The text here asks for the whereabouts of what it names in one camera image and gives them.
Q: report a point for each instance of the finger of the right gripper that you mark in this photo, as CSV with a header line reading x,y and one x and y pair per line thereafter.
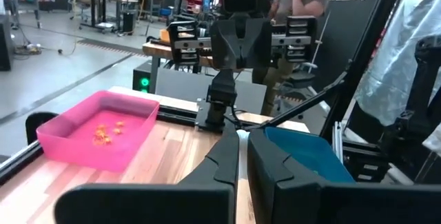
x,y
256,43
225,45

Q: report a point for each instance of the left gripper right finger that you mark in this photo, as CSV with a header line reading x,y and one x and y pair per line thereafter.
x,y
327,203

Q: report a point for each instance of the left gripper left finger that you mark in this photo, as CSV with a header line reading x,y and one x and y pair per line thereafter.
x,y
155,203

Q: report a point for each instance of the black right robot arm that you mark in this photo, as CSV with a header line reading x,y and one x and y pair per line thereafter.
x,y
220,93

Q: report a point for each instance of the yellow orange container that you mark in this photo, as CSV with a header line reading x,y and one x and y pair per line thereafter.
x,y
164,35

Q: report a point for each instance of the wooden workstation table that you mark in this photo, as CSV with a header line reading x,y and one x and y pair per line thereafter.
x,y
158,50

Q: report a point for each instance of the black flat table panel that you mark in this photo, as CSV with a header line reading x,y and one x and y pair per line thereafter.
x,y
186,86

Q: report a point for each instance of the teal plastic bin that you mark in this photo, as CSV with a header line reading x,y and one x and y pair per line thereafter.
x,y
310,151

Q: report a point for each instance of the black office chair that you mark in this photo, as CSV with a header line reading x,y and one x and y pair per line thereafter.
x,y
301,77

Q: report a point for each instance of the black box with green light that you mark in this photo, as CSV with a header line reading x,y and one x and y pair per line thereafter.
x,y
143,79

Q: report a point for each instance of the person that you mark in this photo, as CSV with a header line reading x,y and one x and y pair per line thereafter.
x,y
299,3

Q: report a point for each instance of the pink plastic bin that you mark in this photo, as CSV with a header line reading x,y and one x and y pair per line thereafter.
x,y
76,148

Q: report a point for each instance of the black rig pole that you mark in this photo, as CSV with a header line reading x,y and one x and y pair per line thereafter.
x,y
365,51

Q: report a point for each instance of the clear plastic sheet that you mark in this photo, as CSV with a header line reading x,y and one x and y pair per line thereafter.
x,y
389,62

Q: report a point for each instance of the black table clamp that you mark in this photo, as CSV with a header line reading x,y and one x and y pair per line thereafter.
x,y
34,120

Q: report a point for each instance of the black computer tower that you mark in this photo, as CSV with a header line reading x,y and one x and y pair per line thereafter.
x,y
4,41

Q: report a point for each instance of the black partition wall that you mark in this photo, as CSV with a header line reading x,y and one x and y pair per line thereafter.
x,y
344,38

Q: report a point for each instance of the black metal rig mount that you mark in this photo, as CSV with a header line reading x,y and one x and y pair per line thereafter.
x,y
413,124

